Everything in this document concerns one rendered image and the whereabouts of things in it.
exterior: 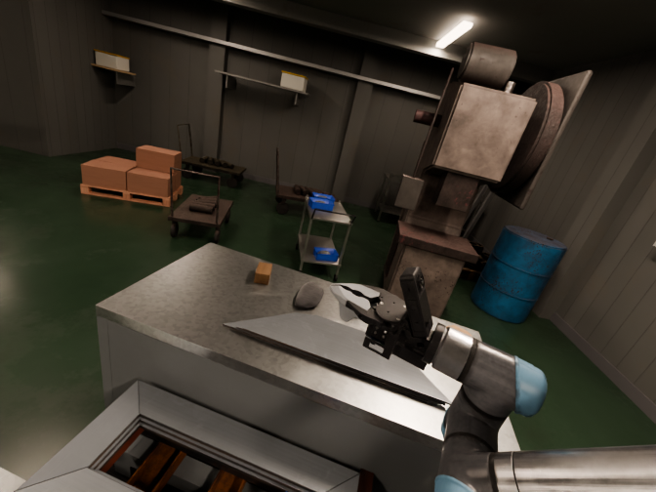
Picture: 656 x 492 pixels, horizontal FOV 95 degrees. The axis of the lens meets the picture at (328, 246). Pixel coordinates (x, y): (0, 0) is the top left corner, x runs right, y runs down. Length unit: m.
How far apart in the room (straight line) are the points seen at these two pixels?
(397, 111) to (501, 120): 4.16
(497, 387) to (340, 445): 0.62
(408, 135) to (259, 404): 6.48
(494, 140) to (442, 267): 1.22
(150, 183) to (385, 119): 4.58
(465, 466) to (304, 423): 0.61
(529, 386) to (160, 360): 0.99
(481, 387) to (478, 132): 2.61
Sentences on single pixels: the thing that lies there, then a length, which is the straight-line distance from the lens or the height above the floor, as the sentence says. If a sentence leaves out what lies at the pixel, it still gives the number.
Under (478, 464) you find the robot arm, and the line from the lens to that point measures 0.51.
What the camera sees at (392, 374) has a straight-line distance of 1.03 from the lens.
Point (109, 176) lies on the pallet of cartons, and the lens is 5.23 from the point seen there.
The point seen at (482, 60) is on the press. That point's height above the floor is 2.48.
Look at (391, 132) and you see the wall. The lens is 6.99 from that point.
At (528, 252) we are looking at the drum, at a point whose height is 0.88.
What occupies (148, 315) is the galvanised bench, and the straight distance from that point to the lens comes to 1.13.
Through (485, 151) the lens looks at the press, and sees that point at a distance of 3.03.
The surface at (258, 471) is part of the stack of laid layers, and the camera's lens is 1.04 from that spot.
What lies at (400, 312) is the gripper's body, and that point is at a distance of 0.55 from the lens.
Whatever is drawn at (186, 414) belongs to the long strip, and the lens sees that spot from 1.11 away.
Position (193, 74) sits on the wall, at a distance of 7.62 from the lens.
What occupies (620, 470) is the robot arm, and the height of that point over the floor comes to 1.49.
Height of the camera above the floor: 1.74
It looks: 23 degrees down
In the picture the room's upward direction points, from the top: 14 degrees clockwise
